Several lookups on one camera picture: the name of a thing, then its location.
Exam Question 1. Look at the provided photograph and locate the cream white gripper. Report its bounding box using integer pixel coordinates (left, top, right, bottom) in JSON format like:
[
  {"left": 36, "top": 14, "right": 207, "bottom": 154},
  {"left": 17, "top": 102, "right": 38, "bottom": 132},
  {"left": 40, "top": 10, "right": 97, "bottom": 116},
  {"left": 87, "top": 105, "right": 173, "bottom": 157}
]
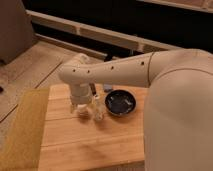
[{"left": 69, "top": 84, "right": 92, "bottom": 117}]

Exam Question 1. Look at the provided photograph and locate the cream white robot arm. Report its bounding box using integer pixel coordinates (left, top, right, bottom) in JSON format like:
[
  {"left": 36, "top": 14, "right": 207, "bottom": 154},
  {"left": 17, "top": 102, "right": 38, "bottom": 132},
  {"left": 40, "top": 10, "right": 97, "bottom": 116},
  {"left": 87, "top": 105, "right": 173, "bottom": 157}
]
[{"left": 59, "top": 49, "right": 213, "bottom": 171}]

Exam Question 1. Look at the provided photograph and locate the small clear plastic bottle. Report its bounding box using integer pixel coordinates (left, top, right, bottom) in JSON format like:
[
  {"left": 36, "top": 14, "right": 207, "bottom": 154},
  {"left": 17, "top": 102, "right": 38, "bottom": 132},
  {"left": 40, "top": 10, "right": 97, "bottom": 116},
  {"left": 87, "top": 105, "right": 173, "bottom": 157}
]
[{"left": 94, "top": 95, "right": 104, "bottom": 121}]

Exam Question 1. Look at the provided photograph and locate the small blue-grey block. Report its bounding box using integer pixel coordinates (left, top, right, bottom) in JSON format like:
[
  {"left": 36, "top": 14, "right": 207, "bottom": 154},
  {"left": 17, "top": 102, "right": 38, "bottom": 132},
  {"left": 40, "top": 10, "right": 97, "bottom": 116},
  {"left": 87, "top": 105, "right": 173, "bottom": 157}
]
[{"left": 103, "top": 84, "right": 113, "bottom": 93}]

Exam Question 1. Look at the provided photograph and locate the black round bowl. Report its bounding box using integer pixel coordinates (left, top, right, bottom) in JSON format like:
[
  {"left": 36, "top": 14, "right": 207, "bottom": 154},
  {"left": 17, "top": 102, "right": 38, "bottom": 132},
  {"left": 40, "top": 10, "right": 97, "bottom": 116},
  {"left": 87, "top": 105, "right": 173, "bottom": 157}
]
[{"left": 105, "top": 90, "right": 136, "bottom": 116}]

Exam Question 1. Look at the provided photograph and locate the yellow-green cloth mat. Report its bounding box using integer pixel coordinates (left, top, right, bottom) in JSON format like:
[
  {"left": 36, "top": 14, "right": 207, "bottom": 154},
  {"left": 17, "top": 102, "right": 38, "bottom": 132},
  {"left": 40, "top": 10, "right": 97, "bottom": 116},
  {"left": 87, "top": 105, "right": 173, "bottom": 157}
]
[{"left": 0, "top": 89, "right": 49, "bottom": 171}]

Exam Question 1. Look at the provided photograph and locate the beige cabinet corner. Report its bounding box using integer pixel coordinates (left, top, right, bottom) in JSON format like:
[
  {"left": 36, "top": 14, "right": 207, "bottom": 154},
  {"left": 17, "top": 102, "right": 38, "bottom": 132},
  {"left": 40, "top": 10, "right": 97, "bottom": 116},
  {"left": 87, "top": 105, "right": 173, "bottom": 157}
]
[{"left": 0, "top": 0, "right": 37, "bottom": 63}]

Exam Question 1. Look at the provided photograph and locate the light wooden shelf rail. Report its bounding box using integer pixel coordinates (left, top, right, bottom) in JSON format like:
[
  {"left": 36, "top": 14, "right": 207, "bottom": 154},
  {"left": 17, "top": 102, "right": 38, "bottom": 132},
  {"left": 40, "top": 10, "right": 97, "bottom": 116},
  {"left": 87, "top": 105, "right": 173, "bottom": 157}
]
[{"left": 27, "top": 10, "right": 178, "bottom": 53}]

